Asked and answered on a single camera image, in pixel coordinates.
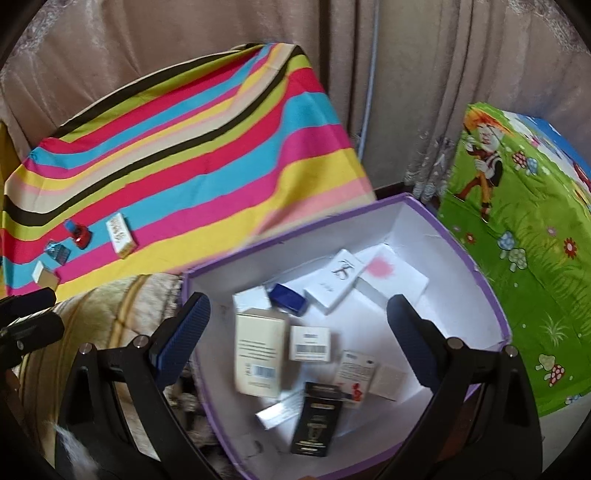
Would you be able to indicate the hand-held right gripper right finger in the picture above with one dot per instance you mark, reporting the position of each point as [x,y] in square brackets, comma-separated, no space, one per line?
[415,341]

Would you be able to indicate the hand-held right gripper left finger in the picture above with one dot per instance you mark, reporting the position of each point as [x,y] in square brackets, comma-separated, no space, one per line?
[184,337]

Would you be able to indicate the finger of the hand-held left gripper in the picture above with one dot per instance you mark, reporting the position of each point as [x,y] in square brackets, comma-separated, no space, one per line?
[27,302]
[32,332]

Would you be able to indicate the small cream square box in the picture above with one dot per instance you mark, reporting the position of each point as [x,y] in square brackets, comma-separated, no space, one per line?
[387,382]

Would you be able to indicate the large white box pink print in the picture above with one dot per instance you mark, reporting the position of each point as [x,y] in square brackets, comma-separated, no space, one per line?
[392,272]

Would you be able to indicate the tall cream box with barcode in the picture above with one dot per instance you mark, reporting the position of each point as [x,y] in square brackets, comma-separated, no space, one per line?
[258,355]

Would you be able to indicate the plain white box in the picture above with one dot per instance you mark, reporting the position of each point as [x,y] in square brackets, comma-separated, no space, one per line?
[251,299]

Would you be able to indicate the white box with monogram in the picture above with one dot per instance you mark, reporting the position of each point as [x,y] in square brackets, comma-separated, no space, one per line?
[334,281]

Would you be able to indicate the small white box with barcode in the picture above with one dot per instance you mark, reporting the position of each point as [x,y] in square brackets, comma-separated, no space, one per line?
[309,344]

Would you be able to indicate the dark blue small box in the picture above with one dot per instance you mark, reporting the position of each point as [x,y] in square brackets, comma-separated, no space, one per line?
[287,300]

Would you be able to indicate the purple and white cardboard box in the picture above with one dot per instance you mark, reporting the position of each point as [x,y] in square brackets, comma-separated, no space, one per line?
[415,226]

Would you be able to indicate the silvery white box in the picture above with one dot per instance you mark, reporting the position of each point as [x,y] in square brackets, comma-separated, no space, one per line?
[279,411]

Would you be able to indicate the black box gold print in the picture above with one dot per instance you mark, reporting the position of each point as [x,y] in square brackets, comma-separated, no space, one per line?
[316,420]

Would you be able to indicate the small beige box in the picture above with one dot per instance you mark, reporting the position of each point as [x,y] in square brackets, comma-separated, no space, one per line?
[45,276]

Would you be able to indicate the blue foil packet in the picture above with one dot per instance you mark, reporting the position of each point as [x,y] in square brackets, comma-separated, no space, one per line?
[56,251]

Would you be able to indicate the small red bottle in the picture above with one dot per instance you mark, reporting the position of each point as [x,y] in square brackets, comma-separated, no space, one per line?
[79,235]

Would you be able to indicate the white and gold small box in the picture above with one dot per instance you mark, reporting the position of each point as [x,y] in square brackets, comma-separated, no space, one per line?
[121,235]

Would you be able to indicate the white fuzzy cloth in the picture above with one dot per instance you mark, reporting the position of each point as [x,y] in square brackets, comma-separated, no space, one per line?
[78,452]

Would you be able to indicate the green cartoon printed blanket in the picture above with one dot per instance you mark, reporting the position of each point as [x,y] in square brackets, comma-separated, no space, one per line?
[531,230]

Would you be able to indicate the colourful striped cloth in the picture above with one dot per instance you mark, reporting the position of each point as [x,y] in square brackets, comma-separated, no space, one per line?
[184,138]

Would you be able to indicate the light blue pipe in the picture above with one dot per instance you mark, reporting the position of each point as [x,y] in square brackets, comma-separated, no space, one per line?
[371,69]

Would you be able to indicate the beige curtain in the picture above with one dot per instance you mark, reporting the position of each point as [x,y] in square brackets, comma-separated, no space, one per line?
[138,37]

